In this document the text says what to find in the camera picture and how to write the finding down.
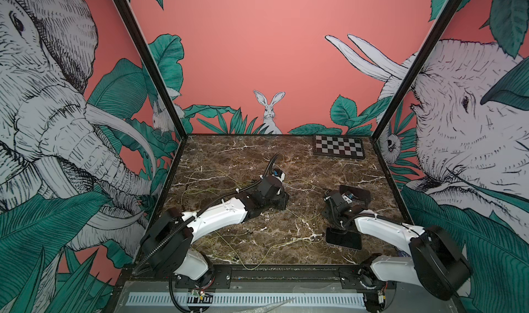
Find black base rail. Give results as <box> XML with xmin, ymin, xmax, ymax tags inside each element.
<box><xmin>113</xmin><ymin>256</ymin><xmax>453</xmax><ymax>297</ymax></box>

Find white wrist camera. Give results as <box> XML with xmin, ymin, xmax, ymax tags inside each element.
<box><xmin>271</xmin><ymin>168</ymin><xmax>286</xmax><ymax>182</ymax></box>
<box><xmin>342</xmin><ymin>192</ymin><xmax>360</xmax><ymax>205</ymax></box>

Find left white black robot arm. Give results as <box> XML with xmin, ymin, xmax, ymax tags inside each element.
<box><xmin>132</xmin><ymin>154</ymin><xmax>289</xmax><ymax>288</ymax></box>

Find right black frame post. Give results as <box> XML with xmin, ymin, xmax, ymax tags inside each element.
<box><xmin>371</xmin><ymin>0</ymin><xmax>463</xmax><ymax>142</ymax></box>

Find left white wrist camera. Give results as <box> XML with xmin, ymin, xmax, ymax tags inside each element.
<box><xmin>271</xmin><ymin>168</ymin><xmax>286</xmax><ymax>182</ymax></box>

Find black white checkerboard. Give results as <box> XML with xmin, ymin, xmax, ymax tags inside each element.
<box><xmin>313</xmin><ymin>135</ymin><xmax>366</xmax><ymax>160</ymax></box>

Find left black frame post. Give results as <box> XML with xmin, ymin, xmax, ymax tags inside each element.
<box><xmin>112</xmin><ymin>0</ymin><xmax>188</xmax><ymax>139</ymax></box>

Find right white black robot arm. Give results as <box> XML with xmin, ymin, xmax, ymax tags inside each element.
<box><xmin>322</xmin><ymin>185</ymin><xmax>473</xmax><ymax>301</ymax></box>

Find black frame post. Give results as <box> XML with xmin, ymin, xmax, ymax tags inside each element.
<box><xmin>371</xmin><ymin>0</ymin><xmax>463</xmax><ymax>142</ymax></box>
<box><xmin>112</xmin><ymin>0</ymin><xmax>188</xmax><ymax>139</ymax></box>

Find white slotted cable duct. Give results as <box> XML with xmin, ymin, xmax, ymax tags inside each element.
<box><xmin>125</xmin><ymin>292</ymin><xmax>367</xmax><ymax>308</ymax></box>

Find green wired earphones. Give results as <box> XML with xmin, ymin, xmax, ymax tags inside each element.
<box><xmin>195</xmin><ymin>217</ymin><xmax>324</xmax><ymax>271</ymax></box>

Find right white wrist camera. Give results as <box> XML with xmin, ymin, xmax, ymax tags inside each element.
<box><xmin>342</xmin><ymin>192</ymin><xmax>360</xmax><ymax>205</ymax></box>

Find black smartphone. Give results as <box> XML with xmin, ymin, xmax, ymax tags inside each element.
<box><xmin>339</xmin><ymin>185</ymin><xmax>371</xmax><ymax>208</ymax></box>
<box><xmin>325</xmin><ymin>227</ymin><xmax>362</xmax><ymax>250</ymax></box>

